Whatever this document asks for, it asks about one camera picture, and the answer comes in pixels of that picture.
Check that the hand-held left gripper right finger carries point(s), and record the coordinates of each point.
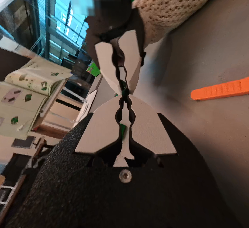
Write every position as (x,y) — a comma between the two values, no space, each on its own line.
(151,132)

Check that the scattered small green bricks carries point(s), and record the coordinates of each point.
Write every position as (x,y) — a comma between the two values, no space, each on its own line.
(123,131)

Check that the black flat panel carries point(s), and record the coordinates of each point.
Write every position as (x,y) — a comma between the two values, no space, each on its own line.
(9,64)

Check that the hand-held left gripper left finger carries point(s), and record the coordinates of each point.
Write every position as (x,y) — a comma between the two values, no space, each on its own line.
(99,132)

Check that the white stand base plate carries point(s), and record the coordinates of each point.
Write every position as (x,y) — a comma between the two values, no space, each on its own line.
(91,97)

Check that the person's right forearm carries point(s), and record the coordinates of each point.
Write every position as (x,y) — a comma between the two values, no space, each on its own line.
(171,4)

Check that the orange brick separator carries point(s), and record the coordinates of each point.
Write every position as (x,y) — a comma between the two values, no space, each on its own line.
(219,90)

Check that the green building set box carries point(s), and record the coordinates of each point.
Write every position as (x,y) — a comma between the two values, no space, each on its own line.
(93,69)

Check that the building instruction booklet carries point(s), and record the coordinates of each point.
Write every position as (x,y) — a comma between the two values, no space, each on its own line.
(19,105)

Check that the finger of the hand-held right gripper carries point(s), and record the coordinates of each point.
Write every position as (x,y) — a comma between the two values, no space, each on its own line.
(105,60)
(132,56)

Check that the dark green brick plate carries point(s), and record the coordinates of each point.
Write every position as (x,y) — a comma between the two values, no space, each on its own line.
(124,89)

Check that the small grey monitor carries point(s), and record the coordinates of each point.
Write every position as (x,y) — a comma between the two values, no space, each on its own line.
(23,142)

